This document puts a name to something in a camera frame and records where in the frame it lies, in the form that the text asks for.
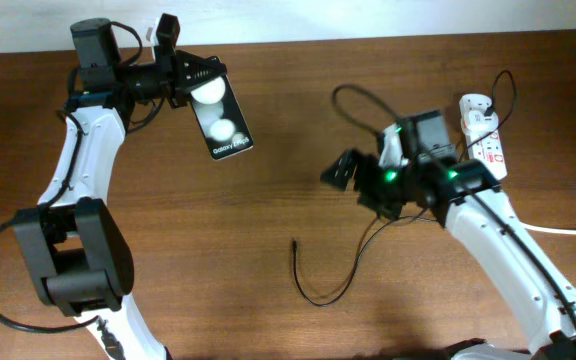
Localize white USB charger plug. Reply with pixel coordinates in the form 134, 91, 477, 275
463, 110, 499, 134

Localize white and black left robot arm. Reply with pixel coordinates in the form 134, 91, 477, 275
14, 14, 227, 359

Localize white power strip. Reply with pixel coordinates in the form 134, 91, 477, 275
459, 94, 508, 180

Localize black charging cable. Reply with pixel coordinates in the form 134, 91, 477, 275
290, 70, 518, 308

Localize black Samsung Galaxy flip phone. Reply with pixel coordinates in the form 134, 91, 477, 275
190, 75, 254, 161

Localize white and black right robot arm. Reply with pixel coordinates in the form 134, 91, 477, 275
321, 110, 576, 359

